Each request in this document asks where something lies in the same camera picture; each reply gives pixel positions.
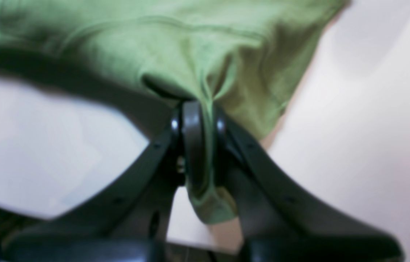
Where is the green t-shirt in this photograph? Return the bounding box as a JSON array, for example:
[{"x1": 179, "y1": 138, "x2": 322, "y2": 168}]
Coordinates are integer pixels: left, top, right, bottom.
[{"x1": 0, "y1": 0, "x2": 349, "y2": 224}]

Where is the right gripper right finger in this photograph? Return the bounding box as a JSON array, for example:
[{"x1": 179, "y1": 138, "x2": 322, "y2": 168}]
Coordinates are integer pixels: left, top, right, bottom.
[{"x1": 213, "y1": 107, "x2": 404, "y2": 262}]

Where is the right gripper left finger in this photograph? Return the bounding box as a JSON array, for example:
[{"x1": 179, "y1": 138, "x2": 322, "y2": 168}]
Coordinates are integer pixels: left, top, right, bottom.
[{"x1": 3, "y1": 101, "x2": 205, "y2": 262}]

